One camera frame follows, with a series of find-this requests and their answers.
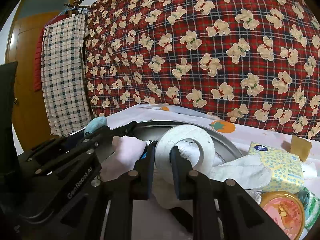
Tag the white tape roll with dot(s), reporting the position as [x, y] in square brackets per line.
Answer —
[186, 151]

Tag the light blue plush item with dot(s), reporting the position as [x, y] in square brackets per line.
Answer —
[95, 124]

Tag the yellow tissue pack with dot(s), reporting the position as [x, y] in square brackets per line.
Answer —
[286, 168]

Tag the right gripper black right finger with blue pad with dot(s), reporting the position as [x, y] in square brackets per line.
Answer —
[221, 210]

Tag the red hanging garment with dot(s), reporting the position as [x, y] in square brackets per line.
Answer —
[37, 62]

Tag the green striped white cloth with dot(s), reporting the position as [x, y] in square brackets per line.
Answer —
[311, 207]

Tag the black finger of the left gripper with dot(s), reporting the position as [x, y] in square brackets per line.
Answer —
[126, 130]

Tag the white checkered cloth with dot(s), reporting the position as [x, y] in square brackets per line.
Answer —
[62, 76]

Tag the tan sponge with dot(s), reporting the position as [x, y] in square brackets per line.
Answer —
[300, 147]

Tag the pink cloth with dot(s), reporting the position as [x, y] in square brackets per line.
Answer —
[127, 150]

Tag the round metal tray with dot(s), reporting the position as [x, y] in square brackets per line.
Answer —
[154, 130]

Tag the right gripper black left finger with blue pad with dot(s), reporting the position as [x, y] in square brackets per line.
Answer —
[105, 211]

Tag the white gauze cloth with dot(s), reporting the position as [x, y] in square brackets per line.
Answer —
[248, 171]

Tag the red plaid bear blanket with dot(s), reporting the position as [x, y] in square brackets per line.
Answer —
[249, 62]

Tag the white fruit print sheet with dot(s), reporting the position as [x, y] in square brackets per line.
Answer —
[150, 219]

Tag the wooden door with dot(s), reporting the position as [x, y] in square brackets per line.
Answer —
[29, 115]

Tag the orange round tin lid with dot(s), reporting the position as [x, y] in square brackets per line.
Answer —
[286, 210]

